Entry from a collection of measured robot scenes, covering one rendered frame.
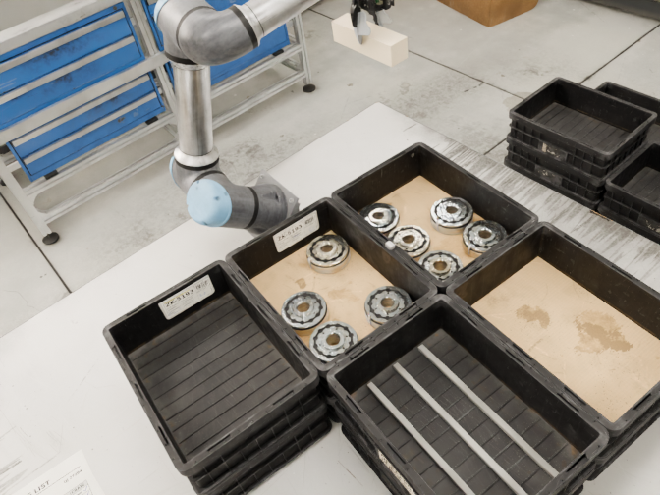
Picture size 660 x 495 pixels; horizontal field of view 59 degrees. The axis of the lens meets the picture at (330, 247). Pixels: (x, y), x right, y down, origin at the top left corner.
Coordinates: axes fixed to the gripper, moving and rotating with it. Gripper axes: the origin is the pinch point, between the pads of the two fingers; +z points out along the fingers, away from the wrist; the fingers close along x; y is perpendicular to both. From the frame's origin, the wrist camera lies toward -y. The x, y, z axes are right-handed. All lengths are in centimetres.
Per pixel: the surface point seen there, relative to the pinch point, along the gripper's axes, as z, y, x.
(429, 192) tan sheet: 25.6, 37.4, -15.8
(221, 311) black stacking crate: 26, 29, -77
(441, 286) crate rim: 15, 66, -43
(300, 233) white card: 21, 28, -51
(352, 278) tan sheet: 26, 44, -49
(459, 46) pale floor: 110, -102, 160
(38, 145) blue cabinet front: 64, -141, -77
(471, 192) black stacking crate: 20, 49, -14
